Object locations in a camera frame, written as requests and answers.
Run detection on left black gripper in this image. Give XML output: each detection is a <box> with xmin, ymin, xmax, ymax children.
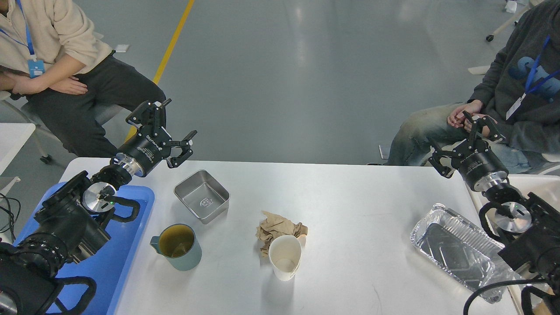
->
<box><xmin>116</xmin><ymin>98</ymin><xmax>197</xmax><ymax>177</ymax></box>

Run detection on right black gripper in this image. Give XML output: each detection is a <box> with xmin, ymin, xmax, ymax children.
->
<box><xmin>428</xmin><ymin>110</ymin><xmax>508</xmax><ymax>192</ymax></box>

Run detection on square stainless steel tin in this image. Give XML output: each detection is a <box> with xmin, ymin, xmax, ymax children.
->
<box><xmin>174</xmin><ymin>169</ymin><xmax>230</xmax><ymax>224</ymax></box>

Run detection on aluminium foil tray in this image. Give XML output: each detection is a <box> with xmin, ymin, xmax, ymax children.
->
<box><xmin>410</xmin><ymin>203</ymin><xmax>520</xmax><ymax>292</ymax></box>

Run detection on teal green mug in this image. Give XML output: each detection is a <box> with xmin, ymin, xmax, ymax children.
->
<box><xmin>150</xmin><ymin>224</ymin><xmax>203</xmax><ymax>271</ymax></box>

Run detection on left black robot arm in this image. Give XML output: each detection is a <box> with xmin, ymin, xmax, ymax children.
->
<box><xmin>0</xmin><ymin>99</ymin><xmax>197</xmax><ymax>315</ymax></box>

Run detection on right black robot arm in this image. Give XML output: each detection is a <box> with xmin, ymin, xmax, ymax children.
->
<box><xmin>428</xmin><ymin>112</ymin><xmax>560</xmax><ymax>315</ymax></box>

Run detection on white office chair left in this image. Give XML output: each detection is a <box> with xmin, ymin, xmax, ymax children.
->
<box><xmin>0</xmin><ymin>91</ymin><xmax>122</xmax><ymax>164</ymax></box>

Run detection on person in dark hoodie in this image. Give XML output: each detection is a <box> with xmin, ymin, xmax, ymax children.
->
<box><xmin>386</xmin><ymin>0</ymin><xmax>560</xmax><ymax>174</ymax></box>

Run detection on beige waste bin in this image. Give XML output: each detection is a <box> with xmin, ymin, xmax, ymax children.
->
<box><xmin>467</xmin><ymin>174</ymin><xmax>560</xmax><ymax>315</ymax></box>

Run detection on person in beige sweater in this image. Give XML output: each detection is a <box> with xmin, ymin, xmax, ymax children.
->
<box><xmin>0</xmin><ymin>0</ymin><xmax>166</xmax><ymax>158</ymax></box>

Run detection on crumpled brown paper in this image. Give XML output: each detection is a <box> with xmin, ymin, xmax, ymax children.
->
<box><xmin>255</xmin><ymin>211</ymin><xmax>308</xmax><ymax>258</ymax></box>

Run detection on blue plastic tray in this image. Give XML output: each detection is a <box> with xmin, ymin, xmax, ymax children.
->
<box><xmin>14</xmin><ymin>182</ymin><xmax>155</xmax><ymax>315</ymax></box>

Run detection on white side table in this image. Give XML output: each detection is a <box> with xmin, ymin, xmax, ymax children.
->
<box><xmin>0</xmin><ymin>123</ymin><xmax>35</xmax><ymax>174</ymax></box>

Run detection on white paper cup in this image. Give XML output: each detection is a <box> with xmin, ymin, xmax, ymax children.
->
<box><xmin>269</xmin><ymin>235</ymin><xmax>302</xmax><ymax>281</ymax></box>

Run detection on black cables on floor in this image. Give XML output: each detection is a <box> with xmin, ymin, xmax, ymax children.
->
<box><xmin>0</xmin><ymin>192</ymin><xmax>21</xmax><ymax>244</ymax></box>

